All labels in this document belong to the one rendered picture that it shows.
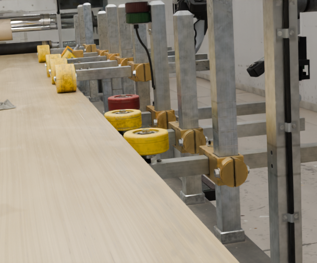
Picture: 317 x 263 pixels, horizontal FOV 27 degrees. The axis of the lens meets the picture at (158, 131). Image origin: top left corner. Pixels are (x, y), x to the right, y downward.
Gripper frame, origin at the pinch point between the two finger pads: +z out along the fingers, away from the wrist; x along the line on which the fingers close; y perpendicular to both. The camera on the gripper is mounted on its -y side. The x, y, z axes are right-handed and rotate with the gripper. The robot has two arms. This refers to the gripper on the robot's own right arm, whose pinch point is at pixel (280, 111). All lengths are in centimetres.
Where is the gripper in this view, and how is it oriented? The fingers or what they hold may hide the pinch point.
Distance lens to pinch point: 178.9
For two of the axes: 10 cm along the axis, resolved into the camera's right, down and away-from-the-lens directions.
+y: 9.7, -1.0, 2.0
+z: 0.6, 9.8, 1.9
